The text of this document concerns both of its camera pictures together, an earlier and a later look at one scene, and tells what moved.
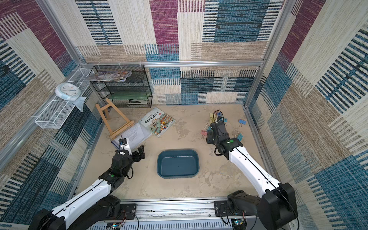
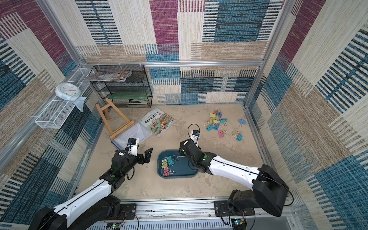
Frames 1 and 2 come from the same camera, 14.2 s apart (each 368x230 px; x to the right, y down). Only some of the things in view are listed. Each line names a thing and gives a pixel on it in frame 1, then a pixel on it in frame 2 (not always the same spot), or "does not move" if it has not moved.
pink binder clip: x=203 y=132 to x=167 y=172
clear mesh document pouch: x=136 y=133 does not move
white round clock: x=68 y=91 does not move
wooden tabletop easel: x=104 y=116 does not move
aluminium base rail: x=195 y=213 does not move
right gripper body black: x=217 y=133 to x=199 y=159
